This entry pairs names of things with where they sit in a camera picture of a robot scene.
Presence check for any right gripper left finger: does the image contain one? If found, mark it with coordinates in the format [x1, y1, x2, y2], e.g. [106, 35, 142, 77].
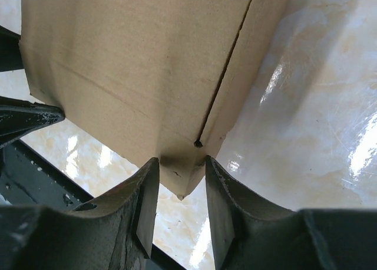
[1, 157, 160, 269]

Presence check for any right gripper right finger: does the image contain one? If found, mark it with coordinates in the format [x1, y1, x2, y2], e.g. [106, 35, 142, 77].
[206, 156, 376, 269]

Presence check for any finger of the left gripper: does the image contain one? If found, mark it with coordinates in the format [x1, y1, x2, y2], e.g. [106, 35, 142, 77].
[0, 26, 24, 72]
[0, 97, 65, 148]

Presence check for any brown cardboard box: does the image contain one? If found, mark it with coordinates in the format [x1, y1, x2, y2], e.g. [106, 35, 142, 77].
[20, 0, 288, 199]

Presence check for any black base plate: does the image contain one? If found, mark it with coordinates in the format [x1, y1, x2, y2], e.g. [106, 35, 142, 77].
[1, 141, 180, 269]

